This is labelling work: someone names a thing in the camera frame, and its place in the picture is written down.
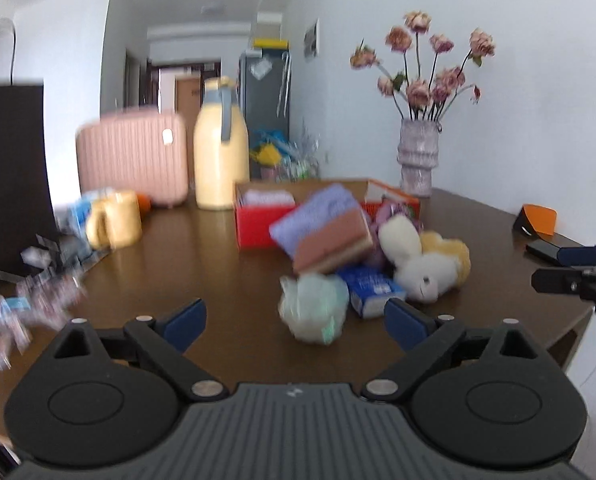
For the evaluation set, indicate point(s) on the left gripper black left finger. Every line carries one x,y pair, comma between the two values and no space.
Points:
160,345

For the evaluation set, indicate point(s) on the clutter pile on floor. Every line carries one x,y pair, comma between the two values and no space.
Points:
278,159

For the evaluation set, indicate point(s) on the yellow thermos jug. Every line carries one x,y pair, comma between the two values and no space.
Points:
221,146

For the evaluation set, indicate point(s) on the lilac folded towel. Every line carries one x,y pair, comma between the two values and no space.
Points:
267,198

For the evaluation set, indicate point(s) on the yellow mug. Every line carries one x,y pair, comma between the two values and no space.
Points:
114,221

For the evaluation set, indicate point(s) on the orange black tape dispenser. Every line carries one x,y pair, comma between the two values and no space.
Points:
535,221

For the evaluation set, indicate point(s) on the pink sponge block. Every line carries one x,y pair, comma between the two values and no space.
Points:
344,240

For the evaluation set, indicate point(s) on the crumpled foil wrappers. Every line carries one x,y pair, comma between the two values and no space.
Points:
44,296

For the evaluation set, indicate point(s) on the dried pink flowers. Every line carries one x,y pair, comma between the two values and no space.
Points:
422,87

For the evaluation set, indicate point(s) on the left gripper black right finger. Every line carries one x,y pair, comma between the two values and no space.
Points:
427,344

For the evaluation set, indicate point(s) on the purple knit cloth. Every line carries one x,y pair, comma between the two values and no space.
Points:
320,208

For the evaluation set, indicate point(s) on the blue tissue pack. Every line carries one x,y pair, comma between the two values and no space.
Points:
369,290

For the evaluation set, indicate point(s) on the purple glitter vase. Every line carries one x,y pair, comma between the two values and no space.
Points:
418,151

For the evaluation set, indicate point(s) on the crumpled plastic bag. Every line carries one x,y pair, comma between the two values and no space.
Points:
314,307

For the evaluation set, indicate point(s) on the black phone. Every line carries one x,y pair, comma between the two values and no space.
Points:
543,250

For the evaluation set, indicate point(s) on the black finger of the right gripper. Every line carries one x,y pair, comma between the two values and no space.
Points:
577,256
572,281

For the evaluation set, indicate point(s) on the black paper bag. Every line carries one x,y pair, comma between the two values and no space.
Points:
26,211

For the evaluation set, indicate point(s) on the yellow plush toy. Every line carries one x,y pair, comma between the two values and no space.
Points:
433,243

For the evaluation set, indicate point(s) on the white plush bunny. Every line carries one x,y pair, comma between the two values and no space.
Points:
426,277

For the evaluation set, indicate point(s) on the pink suitcase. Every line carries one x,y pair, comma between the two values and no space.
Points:
142,150

